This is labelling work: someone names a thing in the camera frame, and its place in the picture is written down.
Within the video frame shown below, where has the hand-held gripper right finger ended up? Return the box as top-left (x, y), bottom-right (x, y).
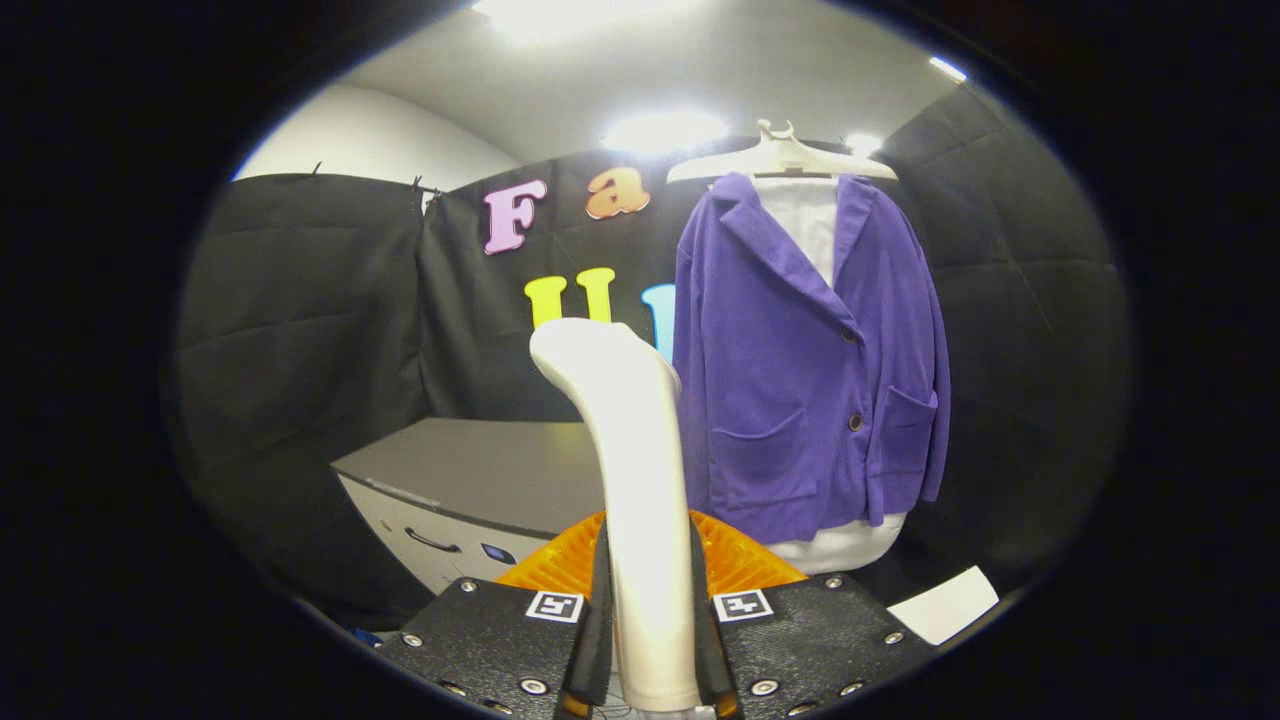
top-left (688, 510), bottom-right (941, 720)

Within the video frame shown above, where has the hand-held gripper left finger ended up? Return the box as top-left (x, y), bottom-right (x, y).
top-left (375, 512), bottom-right (613, 720)

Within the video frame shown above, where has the white garment steamer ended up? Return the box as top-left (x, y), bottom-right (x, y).
top-left (528, 318), bottom-right (706, 713)

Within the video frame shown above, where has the purple jacket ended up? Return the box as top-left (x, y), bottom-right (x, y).
top-left (672, 172), bottom-right (953, 546)

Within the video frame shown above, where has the white clothes hanger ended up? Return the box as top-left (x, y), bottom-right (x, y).
top-left (666, 119), bottom-right (899, 185)

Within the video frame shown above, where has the white floor sheet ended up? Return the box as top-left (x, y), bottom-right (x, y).
top-left (888, 565), bottom-right (1001, 646)

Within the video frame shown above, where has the grey cabinet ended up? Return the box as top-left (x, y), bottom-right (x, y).
top-left (330, 418), bottom-right (606, 596)

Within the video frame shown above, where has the black backdrop cloth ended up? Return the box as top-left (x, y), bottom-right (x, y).
top-left (418, 140), bottom-right (721, 426)

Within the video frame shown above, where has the plain black curtain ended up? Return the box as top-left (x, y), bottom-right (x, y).
top-left (880, 85), bottom-right (1131, 601)
top-left (170, 172), bottom-right (441, 631)

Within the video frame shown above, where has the large ceiling light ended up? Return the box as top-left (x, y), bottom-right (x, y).
top-left (470, 0), bottom-right (701, 33)

